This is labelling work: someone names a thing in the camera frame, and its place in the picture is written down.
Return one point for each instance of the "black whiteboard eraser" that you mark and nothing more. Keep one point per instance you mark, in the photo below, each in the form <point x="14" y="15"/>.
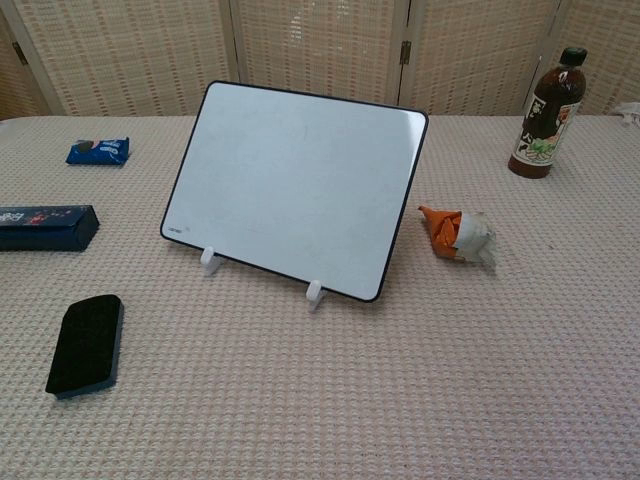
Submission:
<point x="85" y="345"/>

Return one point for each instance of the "white plastic stand foot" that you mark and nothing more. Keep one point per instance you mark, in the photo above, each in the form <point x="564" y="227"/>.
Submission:
<point x="314" y="295"/>
<point x="209" y="261"/>

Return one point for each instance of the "beige woven tablecloth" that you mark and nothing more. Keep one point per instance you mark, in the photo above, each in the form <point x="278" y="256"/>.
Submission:
<point x="320" y="350"/>

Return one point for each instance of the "orange and white crumpled wrapper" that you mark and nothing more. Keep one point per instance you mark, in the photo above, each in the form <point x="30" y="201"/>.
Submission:
<point x="457" y="235"/>

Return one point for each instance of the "woven folding screen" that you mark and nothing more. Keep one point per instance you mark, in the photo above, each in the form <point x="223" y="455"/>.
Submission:
<point x="320" y="55"/>

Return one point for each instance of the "blue cookie snack packet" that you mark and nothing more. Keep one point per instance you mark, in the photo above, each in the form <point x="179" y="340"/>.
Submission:
<point x="99" y="150"/>

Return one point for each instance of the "brown tea bottle black cap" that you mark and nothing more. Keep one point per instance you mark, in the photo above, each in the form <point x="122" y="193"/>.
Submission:
<point x="547" y="115"/>

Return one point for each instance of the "dark blue rectangular box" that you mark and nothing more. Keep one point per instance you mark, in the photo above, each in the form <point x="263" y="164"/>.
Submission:
<point x="45" y="227"/>

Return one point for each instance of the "white crumpled cloth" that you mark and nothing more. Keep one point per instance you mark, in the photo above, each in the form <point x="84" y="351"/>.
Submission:
<point x="631" y="113"/>

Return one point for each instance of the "white board with black frame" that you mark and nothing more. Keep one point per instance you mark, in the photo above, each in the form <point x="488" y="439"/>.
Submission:
<point x="295" y="190"/>

